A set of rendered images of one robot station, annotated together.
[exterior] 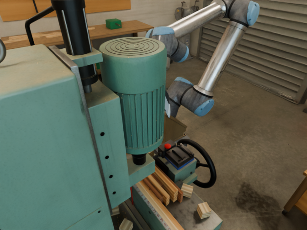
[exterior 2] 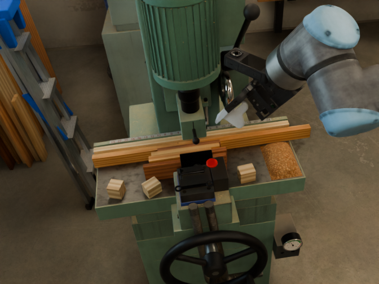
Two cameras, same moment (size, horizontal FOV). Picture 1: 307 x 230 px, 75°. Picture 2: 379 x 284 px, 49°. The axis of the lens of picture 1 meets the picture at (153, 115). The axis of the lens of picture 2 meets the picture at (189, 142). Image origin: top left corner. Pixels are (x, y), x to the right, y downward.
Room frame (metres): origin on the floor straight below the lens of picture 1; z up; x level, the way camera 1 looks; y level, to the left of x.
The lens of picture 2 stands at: (1.02, -0.70, 1.81)
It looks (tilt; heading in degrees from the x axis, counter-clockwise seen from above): 44 degrees down; 125
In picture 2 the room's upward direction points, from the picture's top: 7 degrees counter-clockwise
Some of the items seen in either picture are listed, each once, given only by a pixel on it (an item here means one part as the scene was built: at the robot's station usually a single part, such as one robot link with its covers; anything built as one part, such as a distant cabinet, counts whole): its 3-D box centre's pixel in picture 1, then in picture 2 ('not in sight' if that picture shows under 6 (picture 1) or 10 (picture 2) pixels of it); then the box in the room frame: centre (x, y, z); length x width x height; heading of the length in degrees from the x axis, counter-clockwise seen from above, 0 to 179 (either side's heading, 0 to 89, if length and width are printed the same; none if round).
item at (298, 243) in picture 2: not in sight; (291, 242); (0.85, 0.04, 0.65); 0.06 x 0.04 x 0.08; 37
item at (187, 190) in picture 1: (187, 190); (151, 187); (0.48, -0.14, 0.92); 0.04 x 0.03 x 0.04; 68
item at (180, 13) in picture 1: (185, 30); not in sight; (4.49, -0.67, 0.57); 0.47 x 0.37 x 1.14; 122
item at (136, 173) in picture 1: (135, 169); (191, 116); (0.50, 0.07, 1.03); 0.14 x 0.07 x 0.09; 127
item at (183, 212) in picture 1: (161, 179); (199, 184); (0.57, -0.03, 0.87); 0.61 x 0.30 x 0.06; 37
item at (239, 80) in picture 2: not in sight; (233, 78); (0.53, 0.30, 1.02); 0.09 x 0.07 x 0.12; 37
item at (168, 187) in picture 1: (161, 180); (181, 163); (0.52, -0.03, 0.94); 0.18 x 0.02 x 0.07; 37
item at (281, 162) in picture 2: not in sight; (280, 156); (0.76, 0.13, 0.92); 0.14 x 0.09 x 0.04; 127
